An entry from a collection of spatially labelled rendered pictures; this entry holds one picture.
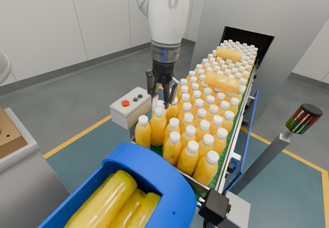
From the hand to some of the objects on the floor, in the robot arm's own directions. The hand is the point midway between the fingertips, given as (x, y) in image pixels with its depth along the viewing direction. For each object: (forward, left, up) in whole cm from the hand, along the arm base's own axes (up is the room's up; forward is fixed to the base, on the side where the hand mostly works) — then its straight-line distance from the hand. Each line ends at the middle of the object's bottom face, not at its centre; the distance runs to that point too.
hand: (159, 105), depth 62 cm
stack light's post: (+47, +22, -116) cm, 127 cm away
